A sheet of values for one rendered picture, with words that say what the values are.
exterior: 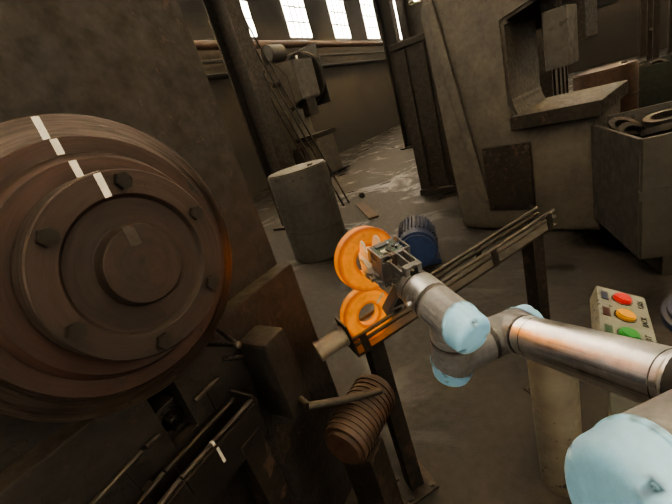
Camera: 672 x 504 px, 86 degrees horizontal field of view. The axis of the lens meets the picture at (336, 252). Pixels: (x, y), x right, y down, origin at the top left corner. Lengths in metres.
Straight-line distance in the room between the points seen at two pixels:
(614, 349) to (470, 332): 0.18
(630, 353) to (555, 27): 2.23
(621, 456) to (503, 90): 2.72
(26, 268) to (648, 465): 0.62
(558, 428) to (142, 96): 1.34
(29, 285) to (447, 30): 2.91
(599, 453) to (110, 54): 0.98
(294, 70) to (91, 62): 7.61
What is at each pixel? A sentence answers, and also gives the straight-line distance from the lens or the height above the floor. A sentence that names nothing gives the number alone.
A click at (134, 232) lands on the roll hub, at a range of 0.59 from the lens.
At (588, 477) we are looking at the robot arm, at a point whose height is 0.91.
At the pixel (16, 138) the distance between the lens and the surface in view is 0.67.
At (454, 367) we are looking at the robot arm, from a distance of 0.70.
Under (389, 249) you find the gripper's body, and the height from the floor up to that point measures 0.96.
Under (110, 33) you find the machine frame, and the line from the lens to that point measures 0.97.
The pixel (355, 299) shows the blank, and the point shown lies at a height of 0.77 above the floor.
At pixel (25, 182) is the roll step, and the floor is 1.27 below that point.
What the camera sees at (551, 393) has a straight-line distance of 1.17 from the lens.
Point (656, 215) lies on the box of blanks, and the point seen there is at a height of 0.35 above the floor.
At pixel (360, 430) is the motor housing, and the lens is 1.01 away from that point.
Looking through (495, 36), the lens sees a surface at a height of 1.40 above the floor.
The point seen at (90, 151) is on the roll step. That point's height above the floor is 1.29.
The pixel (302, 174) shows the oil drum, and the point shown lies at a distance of 3.28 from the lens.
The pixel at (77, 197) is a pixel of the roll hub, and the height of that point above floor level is 1.23.
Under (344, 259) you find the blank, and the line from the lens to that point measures 0.83.
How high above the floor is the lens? 1.24
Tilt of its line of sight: 20 degrees down
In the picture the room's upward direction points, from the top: 17 degrees counter-clockwise
